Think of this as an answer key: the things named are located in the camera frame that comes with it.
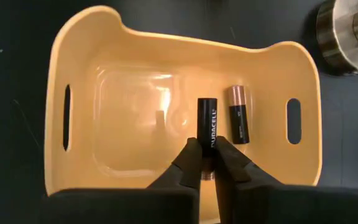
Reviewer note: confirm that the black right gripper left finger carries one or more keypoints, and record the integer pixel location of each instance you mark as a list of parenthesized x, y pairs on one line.
[(120, 205)]

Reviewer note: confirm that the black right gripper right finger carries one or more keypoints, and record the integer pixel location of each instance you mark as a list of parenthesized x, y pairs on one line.
[(291, 205)]

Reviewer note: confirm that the black copper Duracell battery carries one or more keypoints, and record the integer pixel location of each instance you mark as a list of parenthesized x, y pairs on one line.
[(238, 121)]

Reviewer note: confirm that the black screws cluster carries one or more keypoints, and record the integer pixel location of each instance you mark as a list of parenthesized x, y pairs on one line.
[(207, 121)]

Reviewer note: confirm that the yellow plastic bin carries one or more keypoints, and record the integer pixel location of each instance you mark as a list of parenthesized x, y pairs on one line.
[(120, 124)]

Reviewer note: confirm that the round camera mount base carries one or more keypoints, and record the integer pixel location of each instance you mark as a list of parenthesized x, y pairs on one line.
[(346, 40)]

